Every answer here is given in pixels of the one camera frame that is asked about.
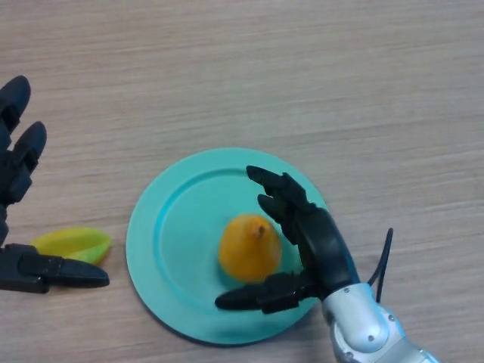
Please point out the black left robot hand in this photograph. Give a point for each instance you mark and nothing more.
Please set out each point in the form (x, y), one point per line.
(15, 174)

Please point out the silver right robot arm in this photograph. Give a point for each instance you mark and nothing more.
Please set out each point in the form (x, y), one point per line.
(363, 325)

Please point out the yellow green starfruit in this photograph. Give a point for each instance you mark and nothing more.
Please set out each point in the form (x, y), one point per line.
(75, 242)

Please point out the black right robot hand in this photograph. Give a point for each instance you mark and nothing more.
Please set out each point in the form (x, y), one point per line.
(321, 246)

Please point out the green round plate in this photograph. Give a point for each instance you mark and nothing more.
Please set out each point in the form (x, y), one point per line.
(181, 257)

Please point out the yellow orange pear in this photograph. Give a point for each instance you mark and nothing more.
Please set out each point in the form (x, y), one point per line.
(249, 247)

